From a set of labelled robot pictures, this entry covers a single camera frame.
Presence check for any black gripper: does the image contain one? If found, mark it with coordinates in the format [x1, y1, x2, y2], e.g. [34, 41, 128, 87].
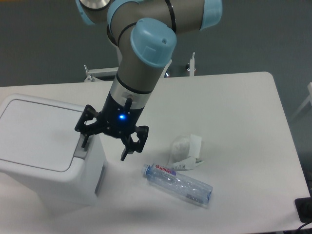
[75, 94, 149, 161]

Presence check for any white push-button trash can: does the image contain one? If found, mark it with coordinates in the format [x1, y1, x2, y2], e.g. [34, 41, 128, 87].
[0, 94, 107, 205]

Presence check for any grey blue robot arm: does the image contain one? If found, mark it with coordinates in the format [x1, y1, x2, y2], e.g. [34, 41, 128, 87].
[75, 0, 223, 159]

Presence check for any crumpled white tissue wrapper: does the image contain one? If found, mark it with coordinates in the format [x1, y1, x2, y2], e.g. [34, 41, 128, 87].
[167, 134, 204, 171]

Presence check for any clear plastic water bottle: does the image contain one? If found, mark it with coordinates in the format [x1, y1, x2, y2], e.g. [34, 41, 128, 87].
[141, 164, 213, 209]

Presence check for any white furniture part right edge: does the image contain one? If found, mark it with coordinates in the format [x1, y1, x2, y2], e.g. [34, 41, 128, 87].
[290, 82, 312, 122]

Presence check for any black device at table edge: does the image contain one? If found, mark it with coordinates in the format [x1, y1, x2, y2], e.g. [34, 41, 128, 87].
[294, 197, 312, 223]

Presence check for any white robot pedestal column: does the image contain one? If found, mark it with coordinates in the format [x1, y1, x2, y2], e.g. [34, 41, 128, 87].
[106, 24, 122, 71]

